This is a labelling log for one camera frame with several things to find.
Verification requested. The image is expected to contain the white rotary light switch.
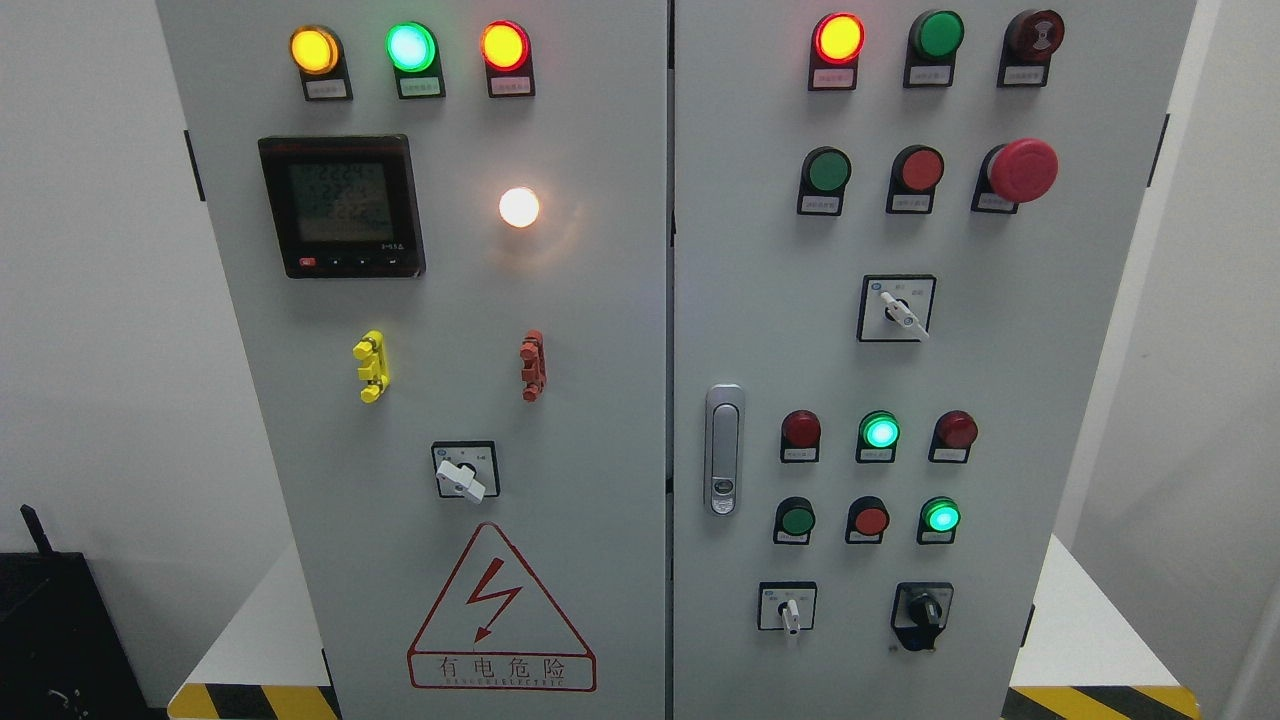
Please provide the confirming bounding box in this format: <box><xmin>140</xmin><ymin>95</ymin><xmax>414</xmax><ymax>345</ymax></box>
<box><xmin>431</xmin><ymin>439</ymin><xmax>500</xmax><ymax>503</ymax></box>

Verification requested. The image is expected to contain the yellow indicator light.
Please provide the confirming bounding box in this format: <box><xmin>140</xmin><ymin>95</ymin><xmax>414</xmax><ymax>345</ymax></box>
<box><xmin>291</xmin><ymin>26</ymin><xmax>352</xmax><ymax>101</ymax></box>

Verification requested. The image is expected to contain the red terminal connector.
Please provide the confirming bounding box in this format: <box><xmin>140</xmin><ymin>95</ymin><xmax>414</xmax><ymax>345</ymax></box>
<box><xmin>518</xmin><ymin>329</ymin><xmax>547</xmax><ymax>404</ymax></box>

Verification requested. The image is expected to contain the dark red indicator left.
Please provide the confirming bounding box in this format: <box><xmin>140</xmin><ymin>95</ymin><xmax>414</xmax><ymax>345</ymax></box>
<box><xmin>780</xmin><ymin>409</ymin><xmax>822</xmax><ymax>464</ymax></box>

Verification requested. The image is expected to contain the dark red indicator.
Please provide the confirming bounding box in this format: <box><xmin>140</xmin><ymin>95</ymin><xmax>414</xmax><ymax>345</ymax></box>
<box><xmin>780</xmin><ymin>409</ymin><xmax>822</xmax><ymax>464</ymax></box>
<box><xmin>929</xmin><ymin>410</ymin><xmax>979</xmax><ymax>464</ymax></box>

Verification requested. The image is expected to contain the clear white indicator lamp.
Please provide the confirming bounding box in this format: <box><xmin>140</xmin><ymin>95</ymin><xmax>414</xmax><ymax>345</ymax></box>
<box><xmin>498</xmin><ymin>186</ymin><xmax>541</xmax><ymax>229</ymax></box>

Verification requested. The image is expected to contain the green push button lower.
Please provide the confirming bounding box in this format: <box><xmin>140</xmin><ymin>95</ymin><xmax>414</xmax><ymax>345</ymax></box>
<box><xmin>773</xmin><ymin>496</ymin><xmax>817</xmax><ymax>544</ymax></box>

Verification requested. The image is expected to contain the grey left cabinet door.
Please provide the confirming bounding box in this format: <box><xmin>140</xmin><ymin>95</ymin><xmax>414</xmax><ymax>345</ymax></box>
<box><xmin>157</xmin><ymin>1</ymin><xmax>668</xmax><ymax>719</ymax></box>

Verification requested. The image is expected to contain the grey cabinet door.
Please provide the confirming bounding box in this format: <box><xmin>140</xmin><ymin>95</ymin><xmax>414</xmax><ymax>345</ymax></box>
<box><xmin>671</xmin><ymin>1</ymin><xmax>1196</xmax><ymax>719</ymax></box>
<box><xmin>157</xmin><ymin>1</ymin><xmax>668</xmax><ymax>719</ymax></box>

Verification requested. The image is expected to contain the lit green indicator middle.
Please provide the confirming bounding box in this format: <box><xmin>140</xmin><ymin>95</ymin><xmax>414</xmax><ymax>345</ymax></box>
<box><xmin>855</xmin><ymin>410</ymin><xmax>900</xmax><ymax>462</ymax></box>

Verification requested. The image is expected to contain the green push button upper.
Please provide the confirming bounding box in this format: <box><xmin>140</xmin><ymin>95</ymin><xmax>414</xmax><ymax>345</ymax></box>
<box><xmin>796</xmin><ymin>146</ymin><xmax>852</xmax><ymax>217</ymax></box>

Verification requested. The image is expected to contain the yellow terminal connector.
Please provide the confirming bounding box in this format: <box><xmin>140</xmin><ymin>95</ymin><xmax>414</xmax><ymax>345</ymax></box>
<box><xmin>352</xmin><ymin>329</ymin><xmax>390</xmax><ymax>404</ymax></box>

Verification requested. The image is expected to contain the red push button lower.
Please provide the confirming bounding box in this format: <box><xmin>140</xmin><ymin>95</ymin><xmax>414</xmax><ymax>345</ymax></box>
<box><xmin>845</xmin><ymin>496</ymin><xmax>891</xmax><ymax>544</ymax></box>

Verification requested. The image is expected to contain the red push button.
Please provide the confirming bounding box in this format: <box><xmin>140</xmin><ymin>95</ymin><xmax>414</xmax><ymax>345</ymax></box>
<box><xmin>845</xmin><ymin>496</ymin><xmax>891</xmax><ymax>544</ymax></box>
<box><xmin>884</xmin><ymin>143</ymin><xmax>945</xmax><ymax>215</ymax></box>

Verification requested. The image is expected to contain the grey right cabinet door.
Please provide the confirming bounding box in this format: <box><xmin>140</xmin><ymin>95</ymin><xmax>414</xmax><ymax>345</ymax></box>
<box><xmin>671</xmin><ymin>1</ymin><xmax>1196</xmax><ymax>719</ymax></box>

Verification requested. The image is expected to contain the red electrical warning sticker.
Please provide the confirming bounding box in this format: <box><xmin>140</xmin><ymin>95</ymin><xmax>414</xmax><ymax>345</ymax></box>
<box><xmin>407</xmin><ymin>521</ymin><xmax>596</xmax><ymax>692</ymax></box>

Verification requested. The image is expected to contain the dark red indicator right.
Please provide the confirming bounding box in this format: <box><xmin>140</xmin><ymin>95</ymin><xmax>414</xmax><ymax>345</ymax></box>
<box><xmin>929</xmin><ymin>410</ymin><xmax>979</xmax><ymax>464</ymax></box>

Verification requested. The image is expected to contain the black digital power meter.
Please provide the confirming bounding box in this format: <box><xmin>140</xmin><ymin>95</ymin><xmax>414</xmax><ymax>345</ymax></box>
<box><xmin>259</xmin><ymin>135</ymin><xmax>428</xmax><ymax>279</ymax></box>

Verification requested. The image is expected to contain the red push button upper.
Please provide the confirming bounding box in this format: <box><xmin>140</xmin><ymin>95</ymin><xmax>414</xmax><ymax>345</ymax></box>
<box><xmin>884</xmin><ymin>143</ymin><xmax>945</xmax><ymax>215</ymax></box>

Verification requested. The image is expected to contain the lit green push button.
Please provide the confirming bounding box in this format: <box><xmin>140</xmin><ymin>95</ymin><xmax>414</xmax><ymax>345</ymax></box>
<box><xmin>916</xmin><ymin>496</ymin><xmax>963</xmax><ymax>544</ymax></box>

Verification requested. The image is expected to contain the red indicator light top left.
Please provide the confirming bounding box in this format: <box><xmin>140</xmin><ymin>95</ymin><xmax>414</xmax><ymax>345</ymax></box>
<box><xmin>480</xmin><ymin>19</ymin><xmax>536</xmax><ymax>97</ymax></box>

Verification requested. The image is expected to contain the red indicator light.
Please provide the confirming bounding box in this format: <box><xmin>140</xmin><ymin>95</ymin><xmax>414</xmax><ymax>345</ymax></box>
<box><xmin>806</xmin><ymin>12</ymin><xmax>867</xmax><ymax>92</ymax></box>
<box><xmin>480</xmin><ymin>19</ymin><xmax>536</xmax><ymax>97</ymax></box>

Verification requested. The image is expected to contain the red indicator light top right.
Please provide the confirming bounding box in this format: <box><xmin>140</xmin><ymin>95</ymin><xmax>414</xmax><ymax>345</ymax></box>
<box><xmin>806</xmin><ymin>12</ymin><xmax>867</xmax><ymax>92</ymax></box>

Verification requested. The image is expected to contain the green indicator light top left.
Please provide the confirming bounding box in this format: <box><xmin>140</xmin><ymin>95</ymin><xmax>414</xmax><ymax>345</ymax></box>
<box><xmin>384</xmin><ymin>20</ymin><xmax>445</xmax><ymax>100</ymax></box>

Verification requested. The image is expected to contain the red emergency stop button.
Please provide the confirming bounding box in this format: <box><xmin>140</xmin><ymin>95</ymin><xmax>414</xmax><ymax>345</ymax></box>
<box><xmin>972</xmin><ymin>137</ymin><xmax>1060</xmax><ymax>215</ymax></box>

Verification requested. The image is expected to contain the green indicator light unlit top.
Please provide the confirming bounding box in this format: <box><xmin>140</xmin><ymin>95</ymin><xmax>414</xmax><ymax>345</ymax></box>
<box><xmin>902</xmin><ymin>9</ymin><xmax>965</xmax><ymax>88</ymax></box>

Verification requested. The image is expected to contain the red black buzzer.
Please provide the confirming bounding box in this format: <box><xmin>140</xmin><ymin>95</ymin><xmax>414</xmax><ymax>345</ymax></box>
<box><xmin>997</xmin><ymin>9</ymin><xmax>1065</xmax><ymax>88</ymax></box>

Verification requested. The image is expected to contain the white platform with hazard stripes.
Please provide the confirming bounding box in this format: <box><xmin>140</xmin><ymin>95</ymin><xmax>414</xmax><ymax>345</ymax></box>
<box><xmin>165</xmin><ymin>539</ymin><xmax>1201</xmax><ymax>719</ymax></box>

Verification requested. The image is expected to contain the black box with antenna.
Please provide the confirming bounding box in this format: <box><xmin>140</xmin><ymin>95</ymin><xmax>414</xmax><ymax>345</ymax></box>
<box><xmin>1</xmin><ymin>505</ymin><xmax>150</xmax><ymax>719</ymax></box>

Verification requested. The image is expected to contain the silver door lock handle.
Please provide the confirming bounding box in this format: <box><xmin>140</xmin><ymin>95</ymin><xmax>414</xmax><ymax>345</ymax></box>
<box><xmin>704</xmin><ymin>384</ymin><xmax>745</xmax><ymax>518</ymax></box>

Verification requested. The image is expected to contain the white rotary selector switch upper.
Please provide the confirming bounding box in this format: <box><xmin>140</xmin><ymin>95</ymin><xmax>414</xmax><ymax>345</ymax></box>
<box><xmin>858</xmin><ymin>274</ymin><xmax>937</xmax><ymax>342</ymax></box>

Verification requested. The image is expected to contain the small white rotary switch lower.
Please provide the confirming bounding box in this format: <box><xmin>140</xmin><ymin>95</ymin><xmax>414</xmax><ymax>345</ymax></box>
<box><xmin>756</xmin><ymin>582</ymin><xmax>818</xmax><ymax>635</ymax></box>

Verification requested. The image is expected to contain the black rotary selector switch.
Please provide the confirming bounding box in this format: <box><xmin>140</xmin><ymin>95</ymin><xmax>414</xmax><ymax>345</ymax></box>
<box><xmin>890</xmin><ymin>582</ymin><xmax>955</xmax><ymax>652</ymax></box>

